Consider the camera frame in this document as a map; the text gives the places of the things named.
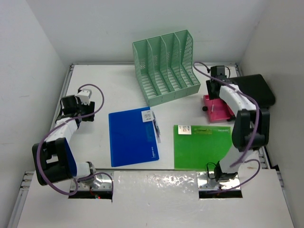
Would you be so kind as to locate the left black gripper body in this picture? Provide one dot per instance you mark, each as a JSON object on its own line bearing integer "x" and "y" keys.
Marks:
{"x": 81, "y": 109}

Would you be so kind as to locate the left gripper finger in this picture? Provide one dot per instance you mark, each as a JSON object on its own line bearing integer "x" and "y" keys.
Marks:
{"x": 87, "y": 119}
{"x": 91, "y": 107}

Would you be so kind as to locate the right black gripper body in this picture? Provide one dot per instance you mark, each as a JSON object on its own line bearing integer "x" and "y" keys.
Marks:
{"x": 212, "y": 94}

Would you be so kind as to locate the black pink drawer box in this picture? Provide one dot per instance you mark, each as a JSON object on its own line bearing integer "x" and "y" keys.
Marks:
{"x": 254, "y": 86}

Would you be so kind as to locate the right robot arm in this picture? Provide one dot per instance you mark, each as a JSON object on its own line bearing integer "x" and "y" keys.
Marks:
{"x": 248, "y": 98}

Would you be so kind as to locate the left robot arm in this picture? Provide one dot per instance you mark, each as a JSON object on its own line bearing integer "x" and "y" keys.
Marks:
{"x": 57, "y": 161}

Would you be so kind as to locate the blue clip file folder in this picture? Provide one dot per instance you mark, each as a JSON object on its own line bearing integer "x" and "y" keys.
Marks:
{"x": 132, "y": 136}

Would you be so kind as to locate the green file organizer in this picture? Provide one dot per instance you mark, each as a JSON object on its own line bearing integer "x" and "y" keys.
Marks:
{"x": 163, "y": 67}

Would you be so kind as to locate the blue pen in package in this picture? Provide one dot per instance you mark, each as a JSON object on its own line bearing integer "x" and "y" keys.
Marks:
{"x": 157, "y": 130}

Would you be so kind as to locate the green clip file folder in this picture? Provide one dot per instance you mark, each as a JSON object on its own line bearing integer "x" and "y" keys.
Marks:
{"x": 197, "y": 145}

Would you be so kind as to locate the white front board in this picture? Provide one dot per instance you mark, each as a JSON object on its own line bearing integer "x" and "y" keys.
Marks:
{"x": 160, "y": 199}

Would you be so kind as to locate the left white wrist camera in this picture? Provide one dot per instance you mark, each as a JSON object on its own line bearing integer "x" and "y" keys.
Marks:
{"x": 84, "y": 95}

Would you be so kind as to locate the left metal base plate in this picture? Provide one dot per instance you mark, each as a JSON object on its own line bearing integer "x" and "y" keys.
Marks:
{"x": 100, "y": 181}

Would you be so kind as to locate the metal base plate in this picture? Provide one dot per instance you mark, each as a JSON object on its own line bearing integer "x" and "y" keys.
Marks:
{"x": 207, "y": 184}
{"x": 100, "y": 181}

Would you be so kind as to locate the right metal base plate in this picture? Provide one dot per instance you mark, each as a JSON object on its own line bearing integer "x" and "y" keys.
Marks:
{"x": 207, "y": 184}

